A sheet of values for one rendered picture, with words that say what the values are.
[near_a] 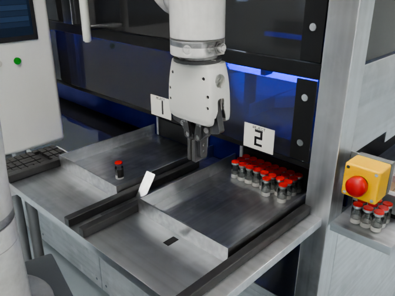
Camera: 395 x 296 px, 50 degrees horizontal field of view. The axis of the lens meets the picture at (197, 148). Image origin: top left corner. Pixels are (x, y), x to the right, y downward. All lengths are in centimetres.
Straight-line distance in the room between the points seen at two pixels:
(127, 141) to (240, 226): 55
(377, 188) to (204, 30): 46
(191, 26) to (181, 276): 43
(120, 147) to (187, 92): 66
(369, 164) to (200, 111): 38
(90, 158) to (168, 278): 56
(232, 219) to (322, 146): 25
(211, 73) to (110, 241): 42
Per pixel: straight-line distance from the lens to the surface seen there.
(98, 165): 119
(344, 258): 116
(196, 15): 62
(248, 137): 100
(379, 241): 94
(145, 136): 137
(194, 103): 66
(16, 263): 71
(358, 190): 86
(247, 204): 99
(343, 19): 84
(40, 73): 152
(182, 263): 81
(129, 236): 89
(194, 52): 63
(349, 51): 84
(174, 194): 102
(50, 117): 157
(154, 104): 122
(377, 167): 88
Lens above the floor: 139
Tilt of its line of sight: 23 degrees down
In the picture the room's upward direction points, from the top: straight up
